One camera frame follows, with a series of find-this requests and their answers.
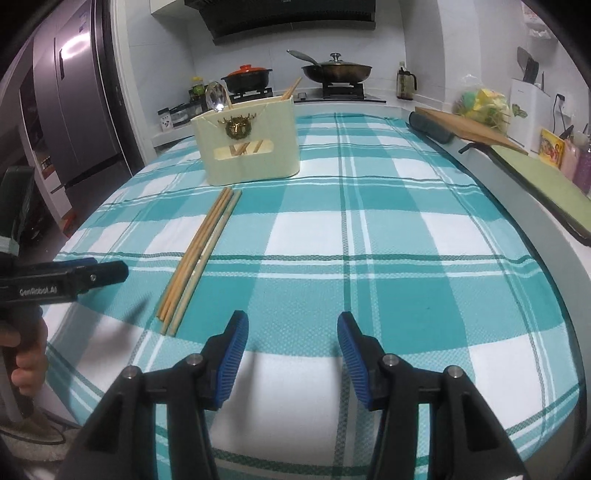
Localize wooden chopstick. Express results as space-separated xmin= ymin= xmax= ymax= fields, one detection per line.
xmin=156 ymin=187 xmax=240 ymax=336
xmin=162 ymin=188 xmax=231 ymax=322
xmin=280 ymin=77 xmax=301 ymax=100
xmin=161 ymin=190 xmax=242 ymax=336
xmin=156 ymin=187 xmax=230 ymax=321

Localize silver metal spoon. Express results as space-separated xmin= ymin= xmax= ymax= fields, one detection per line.
xmin=204 ymin=81 xmax=232 ymax=112

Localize left hand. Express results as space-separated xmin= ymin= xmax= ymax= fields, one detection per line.
xmin=1 ymin=319 xmax=48 ymax=398

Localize teal plaid tablecloth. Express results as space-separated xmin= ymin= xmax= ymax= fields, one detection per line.
xmin=45 ymin=113 xmax=581 ymax=479

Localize spice jar rack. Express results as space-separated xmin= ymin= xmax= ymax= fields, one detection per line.
xmin=157 ymin=102 xmax=202 ymax=132

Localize grey refrigerator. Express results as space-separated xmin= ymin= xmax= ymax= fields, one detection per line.
xmin=32 ymin=1 xmax=143 ymax=221

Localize sauce bottles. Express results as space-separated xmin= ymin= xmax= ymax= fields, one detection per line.
xmin=188 ymin=76 xmax=205 ymax=102

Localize cream utensil holder box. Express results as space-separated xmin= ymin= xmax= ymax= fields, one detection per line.
xmin=191 ymin=97 xmax=301 ymax=186

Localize green mat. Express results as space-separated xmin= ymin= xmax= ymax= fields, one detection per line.
xmin=488 ymin=145 xmax=590 ymax=247

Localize wooden cutting board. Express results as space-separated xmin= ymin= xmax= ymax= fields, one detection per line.
xmin=415 ymin=107 xmax=528 ymax=155

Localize black pot orange lid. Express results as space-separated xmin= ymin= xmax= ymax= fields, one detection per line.
xmin=222 ymin=64 xmax=271 ymax=95

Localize purple cup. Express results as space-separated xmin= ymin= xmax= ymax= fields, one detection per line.
xmin=573 ymin=145 xmax=591 ymax=195

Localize yellow snack box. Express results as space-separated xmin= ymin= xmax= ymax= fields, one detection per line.
xmin=538 ymin=128 xmax=565 ymax=168

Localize bag of colourful sponges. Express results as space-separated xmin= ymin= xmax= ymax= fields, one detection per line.
xmin=452 ymin=88 xmax=528 ymax=134

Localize black gas stove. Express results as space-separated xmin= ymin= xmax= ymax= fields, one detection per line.
xmin=229 ymin=84 xmax=387 ymax=104

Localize glass kettle jar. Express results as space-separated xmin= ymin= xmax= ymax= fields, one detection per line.
xmin=397 ymin=61 xmax=418 ymax=101

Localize black range hood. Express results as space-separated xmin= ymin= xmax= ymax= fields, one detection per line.
xmin=184 ymin=0 xmax=377 ymax=44

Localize white knife block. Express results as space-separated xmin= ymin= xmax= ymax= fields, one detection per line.
xmin=507 ymin=79 xmax=553 ymax=153

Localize black wok glass lid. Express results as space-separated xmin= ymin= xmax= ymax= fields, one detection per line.
xmin=287 ymin=49 xmax=372 ymax=85

